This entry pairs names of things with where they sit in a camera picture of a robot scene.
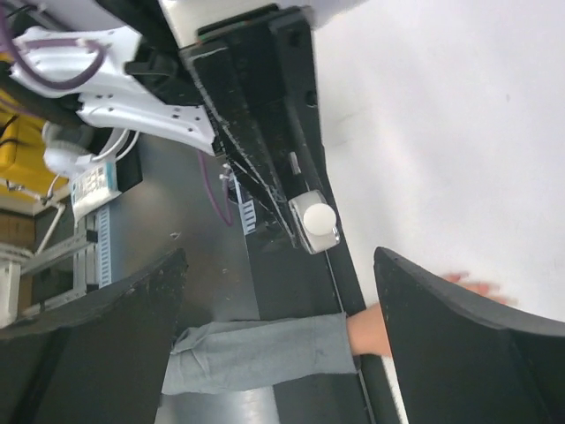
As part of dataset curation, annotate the mannequin hand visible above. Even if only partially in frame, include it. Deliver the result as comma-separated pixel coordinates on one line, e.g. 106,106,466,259
346,271,520,358

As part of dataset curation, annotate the white power adapter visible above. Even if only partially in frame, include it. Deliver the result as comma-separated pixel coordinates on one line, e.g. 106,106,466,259
41,122,143,221

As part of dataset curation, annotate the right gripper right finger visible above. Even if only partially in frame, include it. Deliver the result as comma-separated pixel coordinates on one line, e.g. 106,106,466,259
374,247,564,423

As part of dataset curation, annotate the grey sleeved forearm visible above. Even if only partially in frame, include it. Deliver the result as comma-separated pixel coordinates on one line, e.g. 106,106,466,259
162,314,357,396

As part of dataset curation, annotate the yellow case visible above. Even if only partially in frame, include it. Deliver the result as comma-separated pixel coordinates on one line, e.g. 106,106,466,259
0,52,61,200

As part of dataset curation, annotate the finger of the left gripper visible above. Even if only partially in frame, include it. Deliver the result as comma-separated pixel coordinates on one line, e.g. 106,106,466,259
229,6,336,231
180,42,305,247

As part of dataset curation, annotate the clear nail polish bottle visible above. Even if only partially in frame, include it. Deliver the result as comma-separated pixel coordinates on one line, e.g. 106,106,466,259
289,190,341,254

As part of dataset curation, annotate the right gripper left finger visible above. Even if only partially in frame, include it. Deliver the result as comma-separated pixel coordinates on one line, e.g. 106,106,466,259
1,249,187,423

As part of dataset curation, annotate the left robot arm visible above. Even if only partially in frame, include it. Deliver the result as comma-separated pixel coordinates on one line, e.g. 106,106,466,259
1,1,340,254

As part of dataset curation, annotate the left white cable duct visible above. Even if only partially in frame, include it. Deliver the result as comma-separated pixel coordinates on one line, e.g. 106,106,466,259
229,175,257,236

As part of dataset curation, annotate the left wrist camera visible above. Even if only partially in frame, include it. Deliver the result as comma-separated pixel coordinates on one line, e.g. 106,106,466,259
159,1,316,50

